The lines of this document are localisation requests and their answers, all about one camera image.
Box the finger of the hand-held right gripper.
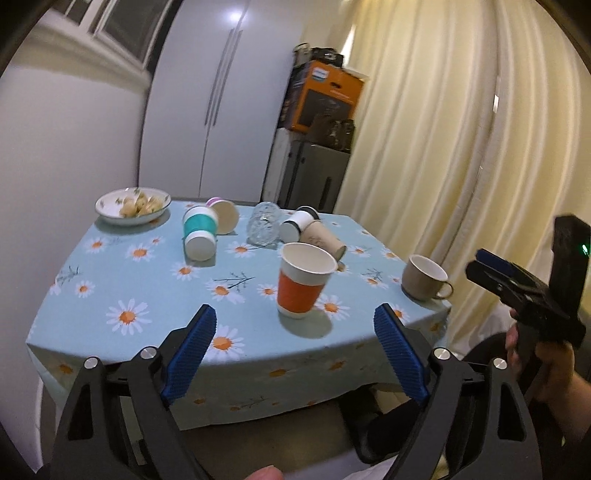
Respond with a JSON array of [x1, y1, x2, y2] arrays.
[[465, 260, 525, 301], [475, 248, 550, 289]]

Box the person's right hand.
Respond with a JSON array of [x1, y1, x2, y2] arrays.
[[505, 308, 580, 418]]

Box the clear glass cup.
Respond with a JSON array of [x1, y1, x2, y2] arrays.
[[247, 200, 282, 247]]

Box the black item on box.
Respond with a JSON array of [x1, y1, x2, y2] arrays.
[[310, 47, 345, 68]]

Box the orange cardboard box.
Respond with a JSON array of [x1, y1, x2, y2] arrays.
[[281, 60, 366, 133]]

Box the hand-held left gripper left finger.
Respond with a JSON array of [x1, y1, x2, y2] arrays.
[[48, 304, 218, 480]]

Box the black and white paper cup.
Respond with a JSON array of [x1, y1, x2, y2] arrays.
[[279, 206, 321, 243]]

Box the beige ceramic mug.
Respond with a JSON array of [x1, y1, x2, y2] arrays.
[[401, 254, 454, 302]]

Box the dark bag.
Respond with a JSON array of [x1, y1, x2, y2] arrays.
[[307, 113, 356, 151]]

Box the brown paper cup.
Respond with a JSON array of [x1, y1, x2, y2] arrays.
[[298, 220, 347, 262]]

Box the blue daisy print tablecloth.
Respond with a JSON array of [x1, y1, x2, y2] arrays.
[[25, 198, 453, 432]]

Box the window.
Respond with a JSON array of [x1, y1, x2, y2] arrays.
[[60, 0, 178, 71]]

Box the beige snack pieces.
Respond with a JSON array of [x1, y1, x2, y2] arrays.
[[117, 191, 168, 217]]

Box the purple striped paper cup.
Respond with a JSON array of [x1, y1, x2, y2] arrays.
[[205, 197, 241, 235]]

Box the white refrigerator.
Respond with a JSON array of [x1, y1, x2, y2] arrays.
[[139, 0, 306, 205]]

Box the black chair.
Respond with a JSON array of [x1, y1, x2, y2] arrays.
[[339, 383, 465, 466]]

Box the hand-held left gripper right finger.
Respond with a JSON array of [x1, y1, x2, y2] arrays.
[[373, 302, 543, 480]]

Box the white floral bowl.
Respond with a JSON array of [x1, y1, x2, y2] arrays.
[[95, 187, 172, 227]]

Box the grey cabinet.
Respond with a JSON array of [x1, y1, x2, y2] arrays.
[[262, 128, 352, 214]]

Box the cream curtain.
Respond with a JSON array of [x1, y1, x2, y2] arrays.
[[332, 0, 591, 365]]

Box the teal sleeve paper cup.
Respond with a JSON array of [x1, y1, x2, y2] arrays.
[[182, 205, 220, 262]]

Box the orange sleeve paper cup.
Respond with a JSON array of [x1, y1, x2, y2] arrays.
[[276, 242, 339, 319]]

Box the person's left hand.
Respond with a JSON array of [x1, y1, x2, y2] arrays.
[[239, 466, 283, 480]]

